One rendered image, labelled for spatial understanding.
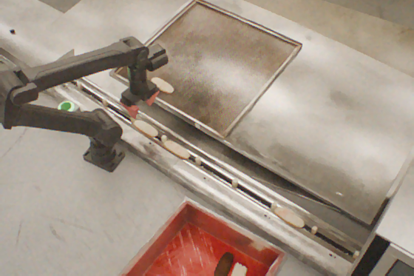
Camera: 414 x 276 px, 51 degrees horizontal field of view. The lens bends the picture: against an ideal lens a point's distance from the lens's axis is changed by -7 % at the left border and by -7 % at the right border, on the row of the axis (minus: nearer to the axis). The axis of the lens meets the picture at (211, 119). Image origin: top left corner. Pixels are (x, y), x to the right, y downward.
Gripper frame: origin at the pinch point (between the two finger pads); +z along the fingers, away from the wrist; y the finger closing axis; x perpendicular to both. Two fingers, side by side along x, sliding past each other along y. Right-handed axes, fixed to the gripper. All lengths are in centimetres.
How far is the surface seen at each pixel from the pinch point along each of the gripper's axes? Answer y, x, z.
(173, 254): -29.2, -37.1, 10.6
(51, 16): 26, 85, 12
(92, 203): -31.6, -6.9, 11.0
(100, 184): -24.9, -3.7, 11.0
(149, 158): -9.2, -11.2, 7.3
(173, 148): -1.4, -14.4, 7.1
